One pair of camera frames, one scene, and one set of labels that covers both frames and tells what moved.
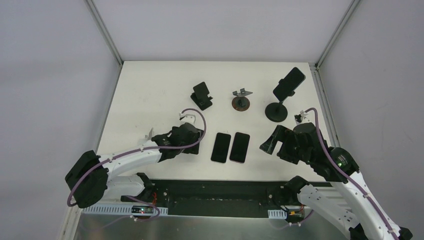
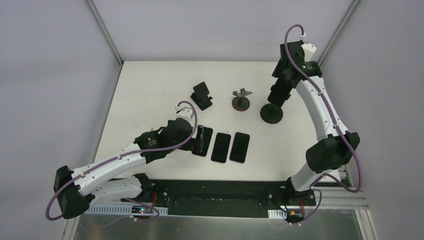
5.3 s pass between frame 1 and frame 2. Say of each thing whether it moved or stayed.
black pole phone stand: moved
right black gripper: moved
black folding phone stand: stayed
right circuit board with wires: stayed
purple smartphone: stayed
